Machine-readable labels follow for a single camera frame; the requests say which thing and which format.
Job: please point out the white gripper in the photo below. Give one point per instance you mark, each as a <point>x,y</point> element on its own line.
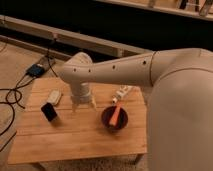
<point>81,94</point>

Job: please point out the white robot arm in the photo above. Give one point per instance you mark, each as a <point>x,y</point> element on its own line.
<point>180,107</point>

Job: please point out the black standing eraser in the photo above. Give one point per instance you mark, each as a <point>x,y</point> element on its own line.
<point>49,111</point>

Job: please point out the orange carrot stick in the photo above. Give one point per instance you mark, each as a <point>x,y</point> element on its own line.
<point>114,119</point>

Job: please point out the dark red bowl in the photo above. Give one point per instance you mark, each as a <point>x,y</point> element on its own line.
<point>122,119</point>

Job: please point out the wooden table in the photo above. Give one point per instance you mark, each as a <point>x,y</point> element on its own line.
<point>76,134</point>

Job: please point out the blue power adapter box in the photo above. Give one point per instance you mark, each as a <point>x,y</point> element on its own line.
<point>35,71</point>

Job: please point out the white baseboard rail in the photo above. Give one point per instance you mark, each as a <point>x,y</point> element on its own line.
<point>79,40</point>

